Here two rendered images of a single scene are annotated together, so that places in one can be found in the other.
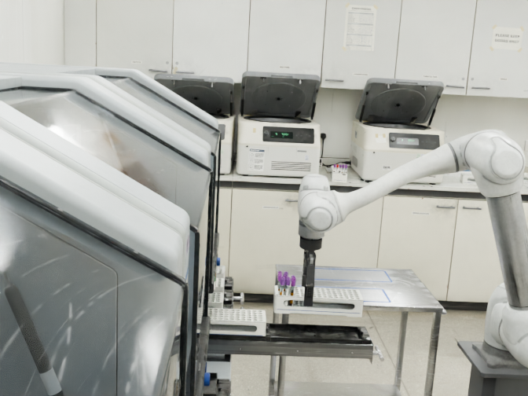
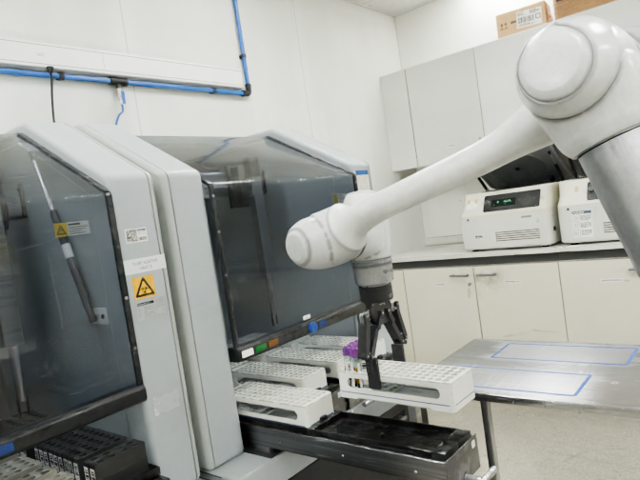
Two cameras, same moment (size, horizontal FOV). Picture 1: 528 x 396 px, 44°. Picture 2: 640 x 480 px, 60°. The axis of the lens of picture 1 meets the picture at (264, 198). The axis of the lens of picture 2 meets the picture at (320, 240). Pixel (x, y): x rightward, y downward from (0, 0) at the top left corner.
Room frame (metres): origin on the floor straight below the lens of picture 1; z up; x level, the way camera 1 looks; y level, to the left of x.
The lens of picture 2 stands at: (1.15, -0.93, 1.30)
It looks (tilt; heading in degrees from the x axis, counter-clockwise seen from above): 3 degrees down; 43
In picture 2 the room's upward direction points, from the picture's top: 8 degrees counter-clockwise
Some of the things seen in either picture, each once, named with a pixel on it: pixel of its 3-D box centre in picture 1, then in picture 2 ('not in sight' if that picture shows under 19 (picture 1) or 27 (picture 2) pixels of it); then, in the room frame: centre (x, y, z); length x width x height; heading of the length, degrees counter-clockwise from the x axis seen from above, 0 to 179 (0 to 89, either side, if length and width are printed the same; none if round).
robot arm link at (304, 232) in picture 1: (311, 229); (372, 271); (2.13, -0.17, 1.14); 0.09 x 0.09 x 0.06
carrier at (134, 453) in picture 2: not in sight; (120, 467); (1.63, 0.15, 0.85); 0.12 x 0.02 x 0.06; 3
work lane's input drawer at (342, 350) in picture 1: (273, 340); (334, 436); (2.04, -0.06, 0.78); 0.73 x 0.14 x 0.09; 93
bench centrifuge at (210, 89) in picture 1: (194, 121); (518, 193); (4.61, 0.51, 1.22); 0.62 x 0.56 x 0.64; 1
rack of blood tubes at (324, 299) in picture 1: (317, 301); (403, 382); (2.13, -0.20, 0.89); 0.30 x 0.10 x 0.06; 92
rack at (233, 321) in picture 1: (220, 323); (275, 404); (2.03, 0.12, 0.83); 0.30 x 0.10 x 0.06; 93
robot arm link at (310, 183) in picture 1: (314, 197); (363, 225); (2.12, -0.17, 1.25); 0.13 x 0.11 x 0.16; 1
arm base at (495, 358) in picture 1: (503, 347); not in sight; (2.20, -0.88, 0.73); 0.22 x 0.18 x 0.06; 3
